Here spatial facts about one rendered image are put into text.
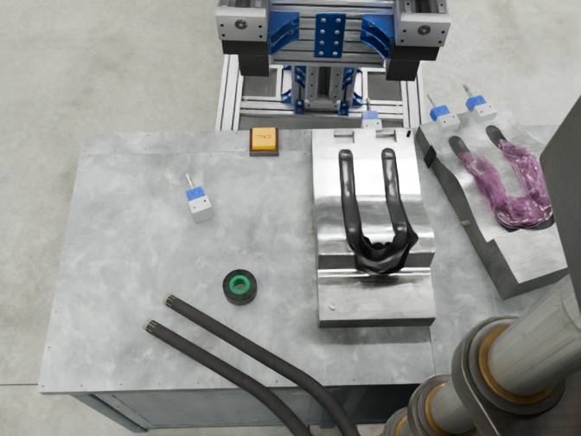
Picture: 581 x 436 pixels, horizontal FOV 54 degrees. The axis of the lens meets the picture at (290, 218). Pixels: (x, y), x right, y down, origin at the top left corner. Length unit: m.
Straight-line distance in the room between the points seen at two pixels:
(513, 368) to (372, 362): 0.82
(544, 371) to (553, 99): 2.52
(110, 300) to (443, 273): 0.80
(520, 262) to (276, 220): 0.58
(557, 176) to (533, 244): 1.08
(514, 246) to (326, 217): 0.43
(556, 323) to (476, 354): 0.16
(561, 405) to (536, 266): 0.80
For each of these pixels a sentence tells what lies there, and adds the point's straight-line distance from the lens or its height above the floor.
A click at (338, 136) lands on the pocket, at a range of 1.52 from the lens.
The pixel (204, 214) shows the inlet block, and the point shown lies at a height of 0.83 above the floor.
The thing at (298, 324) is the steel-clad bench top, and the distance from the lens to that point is 1.35.
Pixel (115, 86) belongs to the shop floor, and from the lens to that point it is 2.89.
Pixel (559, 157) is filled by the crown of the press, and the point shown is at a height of 1.83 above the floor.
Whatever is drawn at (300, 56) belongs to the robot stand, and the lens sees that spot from 1.90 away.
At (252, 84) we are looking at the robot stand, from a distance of 2.51.
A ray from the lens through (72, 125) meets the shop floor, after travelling 2.81.
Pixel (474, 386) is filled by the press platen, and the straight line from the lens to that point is 0.59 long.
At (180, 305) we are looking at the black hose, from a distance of 1.35.
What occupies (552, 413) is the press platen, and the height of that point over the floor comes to 1.54.
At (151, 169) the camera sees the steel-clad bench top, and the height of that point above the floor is 0.80.
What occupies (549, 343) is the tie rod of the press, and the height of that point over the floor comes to 1.67.
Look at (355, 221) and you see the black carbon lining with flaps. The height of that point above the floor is 0.91.
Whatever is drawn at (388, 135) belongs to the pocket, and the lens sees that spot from 1.54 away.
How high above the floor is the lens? 2.09
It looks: 62 degrees down
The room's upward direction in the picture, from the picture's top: straight up
